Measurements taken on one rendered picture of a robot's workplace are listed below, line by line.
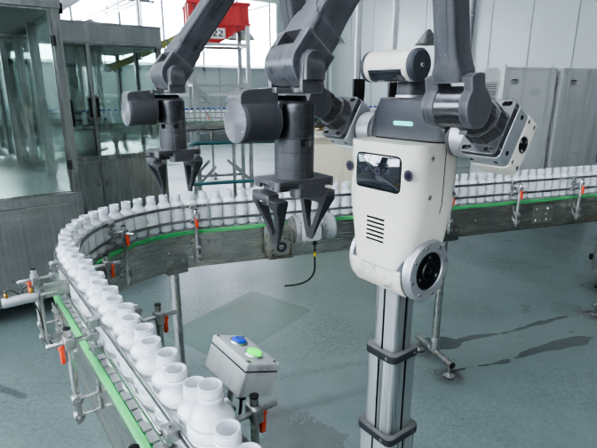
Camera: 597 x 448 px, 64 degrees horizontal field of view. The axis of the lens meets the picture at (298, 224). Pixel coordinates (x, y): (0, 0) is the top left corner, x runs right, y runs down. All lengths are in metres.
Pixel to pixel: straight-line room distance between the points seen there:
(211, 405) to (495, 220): 2.40
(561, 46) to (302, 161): 13.07
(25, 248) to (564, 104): 6.25
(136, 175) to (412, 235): 5.01
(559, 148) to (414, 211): 6.14
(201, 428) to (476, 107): 0.70
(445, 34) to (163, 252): 1.60
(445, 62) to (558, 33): 12.81
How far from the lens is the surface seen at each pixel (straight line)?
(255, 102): 0.63
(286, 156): 0.67
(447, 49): 0.92
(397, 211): 1.12
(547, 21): 13.88
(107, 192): 5.85
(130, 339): 1.05
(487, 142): 1.03
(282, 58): 0.66
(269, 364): 0.96
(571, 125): 7.29
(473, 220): 2.83
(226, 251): 2.27
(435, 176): 1.13
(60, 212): 3.81
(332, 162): 4.80
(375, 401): 1.43
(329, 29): 0.69
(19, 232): 3.80
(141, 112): 1.03
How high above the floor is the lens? 1.61
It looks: 16 degrees down
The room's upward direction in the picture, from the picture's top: straight up
